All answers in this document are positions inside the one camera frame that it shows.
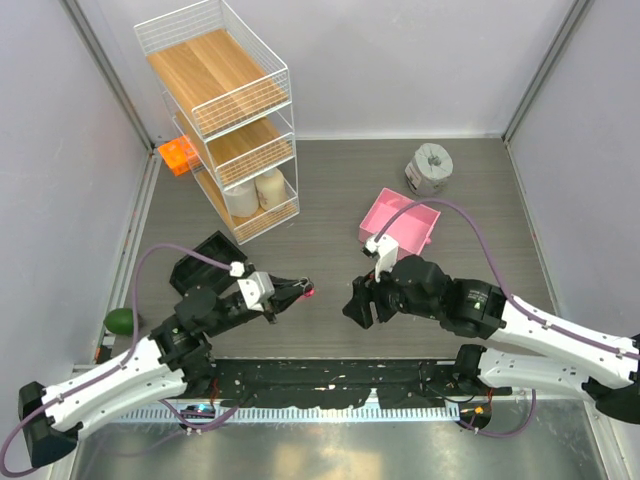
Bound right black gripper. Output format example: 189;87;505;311
343;254;442;328

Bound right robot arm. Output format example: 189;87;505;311
343;255;639;424

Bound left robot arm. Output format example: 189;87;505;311
19;272;313;468

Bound pink plastic box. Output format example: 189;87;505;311
358;188;441;258

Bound white toilet paper roll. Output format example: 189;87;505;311
223;180;260;218

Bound cream lotion bottle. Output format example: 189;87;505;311
255;168;288;211

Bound grey wrapped paper roll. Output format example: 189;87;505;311
404;143;454;197

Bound green lime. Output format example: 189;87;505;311
103;308;134;336

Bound orange plastic crate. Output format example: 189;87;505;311
157;135;200;177

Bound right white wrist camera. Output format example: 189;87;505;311
363;234;399;283

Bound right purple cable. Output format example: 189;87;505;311
374;198;640;356

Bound purple cable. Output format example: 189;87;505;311
0;243;236;475
374;198;640;356

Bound white slotted cable duct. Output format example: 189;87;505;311
113;401;460;425

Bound white wire shelf rack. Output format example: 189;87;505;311
134;1;300;244

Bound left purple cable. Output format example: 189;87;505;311
0;243;236;475

